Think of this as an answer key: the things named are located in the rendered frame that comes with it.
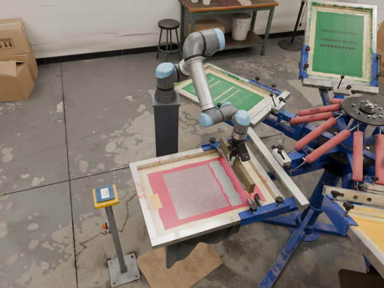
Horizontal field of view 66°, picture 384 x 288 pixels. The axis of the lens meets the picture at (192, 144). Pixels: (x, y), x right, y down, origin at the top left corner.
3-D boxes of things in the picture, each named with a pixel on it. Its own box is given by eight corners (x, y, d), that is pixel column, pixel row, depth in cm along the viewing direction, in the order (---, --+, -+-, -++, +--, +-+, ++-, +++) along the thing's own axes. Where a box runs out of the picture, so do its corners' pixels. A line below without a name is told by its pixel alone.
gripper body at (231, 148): (238, 145, 173) (241, 129, 165) (244, 155, 167) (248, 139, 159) (226, 147, 171) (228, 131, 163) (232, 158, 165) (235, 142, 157)
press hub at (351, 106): (298, 251, 252) (370, 130, 161) (274, 214, 278) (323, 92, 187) (335, 238, 263) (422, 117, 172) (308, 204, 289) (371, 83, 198)
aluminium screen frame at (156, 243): (152, 250, 146) (152, 246, 143) (129, 167, 186) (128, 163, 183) (287, 209, 168) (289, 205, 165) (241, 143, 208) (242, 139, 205)
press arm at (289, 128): (203, 94, 266) (203, 89, 262) (207, 92, 270) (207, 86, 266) (338, 162, 210) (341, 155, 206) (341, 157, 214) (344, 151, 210)
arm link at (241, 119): (244, 107, 155) (254, 115, 149) (241, 123, 162) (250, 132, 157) (232, 110, 152) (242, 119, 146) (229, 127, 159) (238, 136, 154)
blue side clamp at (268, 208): (240, 226, 160) (242, 219, 155) (236, 219, 163) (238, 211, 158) (287, 212, 168) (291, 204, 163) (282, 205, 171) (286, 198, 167)
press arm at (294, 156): (276, 168, 185) (279, 163, 182) (272, 162, 190) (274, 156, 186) (300, 163, 190) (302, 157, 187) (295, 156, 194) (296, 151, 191)
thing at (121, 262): (111, 288, 223) (87, 215, 158) (107, 261, 238) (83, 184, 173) (140, 278, 229) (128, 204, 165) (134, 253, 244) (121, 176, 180)
